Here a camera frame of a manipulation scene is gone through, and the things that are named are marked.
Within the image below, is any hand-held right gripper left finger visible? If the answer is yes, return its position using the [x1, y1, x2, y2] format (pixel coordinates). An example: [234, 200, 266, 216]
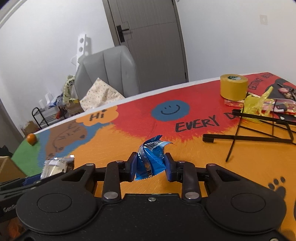
[59, 152, 138, 202]

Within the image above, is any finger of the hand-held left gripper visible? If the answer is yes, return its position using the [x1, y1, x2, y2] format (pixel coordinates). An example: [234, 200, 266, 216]
[23, 175, 44, 186]
[0, 178, 38, 197]

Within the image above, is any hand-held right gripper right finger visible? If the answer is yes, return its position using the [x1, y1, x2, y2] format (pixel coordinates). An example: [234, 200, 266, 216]
[165, 153, 244, 202]

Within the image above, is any blue snack packet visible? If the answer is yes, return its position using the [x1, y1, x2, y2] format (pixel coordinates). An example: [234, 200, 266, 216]
[135, 135, 174, 181]

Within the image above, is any brown cardboard box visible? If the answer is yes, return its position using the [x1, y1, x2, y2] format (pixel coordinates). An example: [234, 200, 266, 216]
[0, 156, 27, 183]

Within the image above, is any white bread packet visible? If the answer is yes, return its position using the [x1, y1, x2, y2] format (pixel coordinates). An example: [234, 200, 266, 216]
[40, 155, 75, 180]

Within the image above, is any dark cloth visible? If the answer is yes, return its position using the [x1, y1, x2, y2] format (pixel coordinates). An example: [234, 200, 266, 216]
[0, 145, 13, 158]

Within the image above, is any small orange fruit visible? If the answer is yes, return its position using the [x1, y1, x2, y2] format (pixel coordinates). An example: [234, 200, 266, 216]
[26, 133, 37, 146]

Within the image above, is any small taped cardboard box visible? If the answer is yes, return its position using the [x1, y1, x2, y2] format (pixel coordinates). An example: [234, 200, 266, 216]
[21, 120, 40, 137]

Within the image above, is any black shoe rack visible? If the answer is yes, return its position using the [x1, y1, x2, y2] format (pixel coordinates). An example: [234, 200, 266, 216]
[32, 107, 63, 130]

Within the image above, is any spotted cream cloth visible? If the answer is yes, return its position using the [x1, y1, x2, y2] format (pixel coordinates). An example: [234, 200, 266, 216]
[80, 77, 125, 112]

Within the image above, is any blue plastic bag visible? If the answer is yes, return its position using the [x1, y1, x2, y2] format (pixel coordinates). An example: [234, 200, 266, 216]
[50, 96, 64, 107]

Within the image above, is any white plastic holder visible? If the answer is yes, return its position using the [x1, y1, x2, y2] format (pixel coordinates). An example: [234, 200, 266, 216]
[39, 93, 55, 106]

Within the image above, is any clear plastic packet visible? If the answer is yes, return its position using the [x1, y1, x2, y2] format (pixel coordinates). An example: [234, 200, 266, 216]
[224, 98, 296, 115]

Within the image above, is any grey chair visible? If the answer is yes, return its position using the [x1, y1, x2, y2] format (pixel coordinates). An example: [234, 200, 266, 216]
[75, 45, 141, 100]

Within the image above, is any yellow tape roll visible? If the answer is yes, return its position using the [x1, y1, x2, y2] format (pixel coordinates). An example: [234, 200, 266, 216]
[220, 74, 249, 101]

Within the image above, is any yellow plastic bag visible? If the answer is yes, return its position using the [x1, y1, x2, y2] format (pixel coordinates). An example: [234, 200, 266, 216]
[240, 86, 277, 124]

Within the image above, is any grey door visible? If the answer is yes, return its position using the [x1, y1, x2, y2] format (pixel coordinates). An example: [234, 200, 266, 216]
[102, 0, 189, 94]

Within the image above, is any white perforated board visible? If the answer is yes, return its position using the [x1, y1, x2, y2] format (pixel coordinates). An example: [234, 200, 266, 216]
[70, 34, 92, 66]

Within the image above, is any bunch of keys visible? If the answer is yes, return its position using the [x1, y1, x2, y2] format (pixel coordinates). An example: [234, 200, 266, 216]
[277, 83, 296, 101]

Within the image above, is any black wire rack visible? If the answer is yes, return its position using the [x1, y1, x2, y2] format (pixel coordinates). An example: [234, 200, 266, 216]
[202, 109, 296, 163]

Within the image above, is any panda print inflatable ring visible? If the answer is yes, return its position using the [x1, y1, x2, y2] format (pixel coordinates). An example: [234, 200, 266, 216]
[62, 75, 77, 105]

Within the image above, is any black door handle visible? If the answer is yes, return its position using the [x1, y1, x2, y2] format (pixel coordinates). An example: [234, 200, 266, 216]
[116, 22, 131, 42]

